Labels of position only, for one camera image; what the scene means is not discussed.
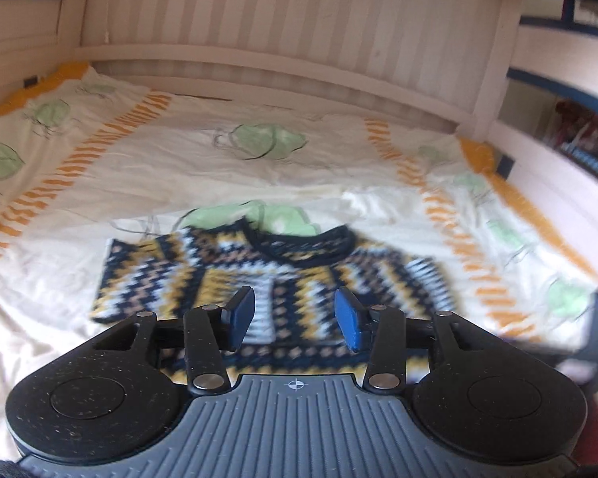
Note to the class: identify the dark blue sheet tag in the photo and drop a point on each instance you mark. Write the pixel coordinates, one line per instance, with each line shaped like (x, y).
(30, 81)
(505, 164)

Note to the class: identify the red toys on shelf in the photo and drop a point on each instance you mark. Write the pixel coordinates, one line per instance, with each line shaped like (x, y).
(580, 124)

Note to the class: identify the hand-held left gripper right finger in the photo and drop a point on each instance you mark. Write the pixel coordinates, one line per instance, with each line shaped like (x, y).
(346, 318)

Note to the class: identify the white duvet with green leaves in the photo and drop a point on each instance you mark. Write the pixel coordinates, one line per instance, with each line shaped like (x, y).
(289, 169)

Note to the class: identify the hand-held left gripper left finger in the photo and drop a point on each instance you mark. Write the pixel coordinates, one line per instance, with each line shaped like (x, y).
(239, 316)

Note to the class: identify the yellow bed sheet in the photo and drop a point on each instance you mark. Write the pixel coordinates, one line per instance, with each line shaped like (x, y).
(478, 154)

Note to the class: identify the zigzag patterned knit sweater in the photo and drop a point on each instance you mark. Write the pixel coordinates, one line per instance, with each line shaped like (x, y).
(299, 284)

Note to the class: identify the white wooden bed frame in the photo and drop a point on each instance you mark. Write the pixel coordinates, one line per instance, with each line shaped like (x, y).
(279, 10)

